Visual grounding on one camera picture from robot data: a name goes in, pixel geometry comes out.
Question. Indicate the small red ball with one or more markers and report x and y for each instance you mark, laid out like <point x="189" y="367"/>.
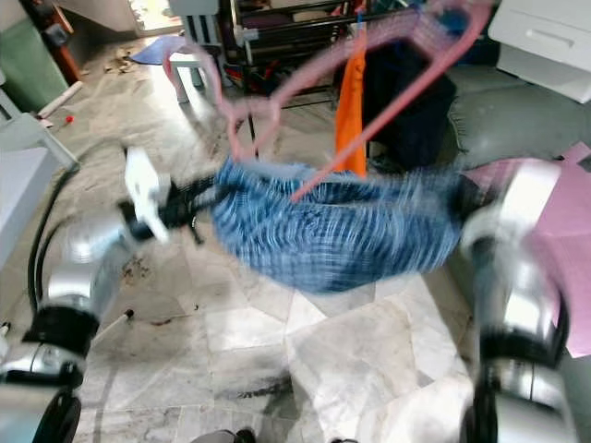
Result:
<point x="67" y="119"/>

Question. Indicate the pale blue folding table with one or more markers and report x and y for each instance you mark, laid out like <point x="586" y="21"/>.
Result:
<point x="23" y="194"/>

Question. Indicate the blue plastic clothes hanger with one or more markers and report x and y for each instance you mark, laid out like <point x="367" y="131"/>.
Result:
<point x="360" y="20"/>

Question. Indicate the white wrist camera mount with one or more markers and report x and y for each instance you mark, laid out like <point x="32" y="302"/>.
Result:
<point x="531" y="198"/>
<point x="145" y="185"/>

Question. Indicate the dark navy garment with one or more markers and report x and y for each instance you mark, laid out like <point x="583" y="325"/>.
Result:
<point x="411" y="101"/>

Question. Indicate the pink cloth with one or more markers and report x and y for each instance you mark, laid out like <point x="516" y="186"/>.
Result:
<point x="584" y="286"/>

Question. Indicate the grey green sofa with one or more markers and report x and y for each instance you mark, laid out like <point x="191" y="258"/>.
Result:
<point x="526" y="120"/>

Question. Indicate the dark green fabric furniture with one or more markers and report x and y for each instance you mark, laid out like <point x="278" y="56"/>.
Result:
<point x="32" y="65"/>

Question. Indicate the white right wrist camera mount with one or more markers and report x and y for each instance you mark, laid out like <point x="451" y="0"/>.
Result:
<point x="531" y="198"/>

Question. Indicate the blue plaid garment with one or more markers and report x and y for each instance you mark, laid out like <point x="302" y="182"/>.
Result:
<point x="332" y="231"/>

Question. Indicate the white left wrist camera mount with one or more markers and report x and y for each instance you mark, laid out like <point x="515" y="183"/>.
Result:
<point x="145" y="185"/>

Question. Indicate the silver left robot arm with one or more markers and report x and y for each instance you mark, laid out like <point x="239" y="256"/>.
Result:
<point x="88" y="268"/>

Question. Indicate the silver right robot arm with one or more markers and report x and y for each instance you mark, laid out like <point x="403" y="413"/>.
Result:
<point x="517" y="305"/>

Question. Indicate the brown wooden frame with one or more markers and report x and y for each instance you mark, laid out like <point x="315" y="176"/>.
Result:
<point x="55" y="37"/>

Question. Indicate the black metal drying rack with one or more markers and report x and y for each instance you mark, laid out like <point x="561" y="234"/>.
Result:
<point x="295" y="11"/>

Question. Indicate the white drawer cabinet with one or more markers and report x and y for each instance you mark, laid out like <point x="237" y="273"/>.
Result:
<point x="545" y="46"/>

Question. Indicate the pink plastic clothes hanger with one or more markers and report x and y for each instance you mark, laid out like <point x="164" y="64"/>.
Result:
<point x="254" y="106"/>

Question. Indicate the crumpled beige cloth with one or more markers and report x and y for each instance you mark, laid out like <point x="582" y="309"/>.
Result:
<point x="118" y="65"/>

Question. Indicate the orange shirt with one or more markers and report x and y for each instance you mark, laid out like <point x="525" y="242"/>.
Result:
<point x="351" y="111"/>

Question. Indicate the blue floor mat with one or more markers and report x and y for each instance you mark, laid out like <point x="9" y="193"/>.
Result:
<point x="155" y="51"/>

